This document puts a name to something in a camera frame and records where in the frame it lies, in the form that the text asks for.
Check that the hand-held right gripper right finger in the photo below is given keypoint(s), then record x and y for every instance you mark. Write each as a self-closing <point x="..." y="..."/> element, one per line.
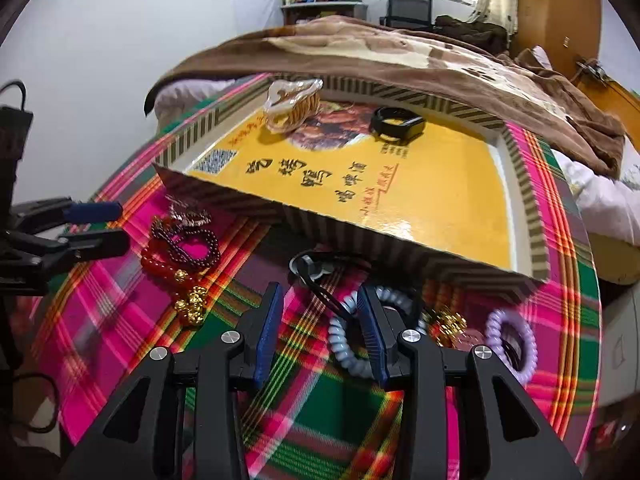
<point x="372" y="330"/>

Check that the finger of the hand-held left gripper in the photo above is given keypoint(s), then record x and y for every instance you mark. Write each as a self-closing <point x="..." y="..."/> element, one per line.
<point x="95" y="211"/>
<point x="100" y="242"/>

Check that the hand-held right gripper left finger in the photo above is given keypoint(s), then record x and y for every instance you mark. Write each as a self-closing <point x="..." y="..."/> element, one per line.
<point x="267" y="330"/>

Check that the yellow striped cardboard tray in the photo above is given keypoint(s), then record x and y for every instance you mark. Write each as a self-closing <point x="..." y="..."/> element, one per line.
<point x="450" y="185"/>

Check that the pink green plaid cloth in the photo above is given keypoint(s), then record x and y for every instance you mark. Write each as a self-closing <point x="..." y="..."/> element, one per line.
<point x="125" y="310"/>

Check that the black wristband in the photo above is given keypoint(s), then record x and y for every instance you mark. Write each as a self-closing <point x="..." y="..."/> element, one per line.
<point x="380" y="127"/>

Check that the pearly white hair claw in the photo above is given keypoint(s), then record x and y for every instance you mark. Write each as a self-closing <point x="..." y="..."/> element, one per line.
<point x="292" y="102"/>

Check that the grey nightstand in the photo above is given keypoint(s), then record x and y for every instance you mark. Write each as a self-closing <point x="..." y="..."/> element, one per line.
<point x="620" y="345"/>

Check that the tan bed base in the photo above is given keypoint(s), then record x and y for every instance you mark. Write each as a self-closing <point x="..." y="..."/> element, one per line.
<point x="615" y="260"/>

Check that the brown beige blanket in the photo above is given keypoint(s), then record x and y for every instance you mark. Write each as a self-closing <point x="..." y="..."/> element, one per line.
<point x="350" y="55"/>

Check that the white desk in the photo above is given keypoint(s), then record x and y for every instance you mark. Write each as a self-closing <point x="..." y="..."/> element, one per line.
<point x="325" y="10"/>

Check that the dark brown blanket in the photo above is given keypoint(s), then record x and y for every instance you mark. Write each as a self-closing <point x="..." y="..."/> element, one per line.
<point x="470" y="32"/>

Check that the black office chair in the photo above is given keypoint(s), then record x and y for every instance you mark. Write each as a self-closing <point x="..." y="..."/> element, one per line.
<point x="410" y="10"/>

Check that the wooden headboard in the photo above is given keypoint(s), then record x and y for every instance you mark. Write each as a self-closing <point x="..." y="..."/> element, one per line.
<point x="620" y="105"/>

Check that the power strip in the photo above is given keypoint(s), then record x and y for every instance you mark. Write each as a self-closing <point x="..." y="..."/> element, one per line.
<point x="592" y="70"/>

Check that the wooden wardrobe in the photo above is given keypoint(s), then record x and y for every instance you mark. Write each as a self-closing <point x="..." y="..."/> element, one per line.
<point x="550" y="10"/>

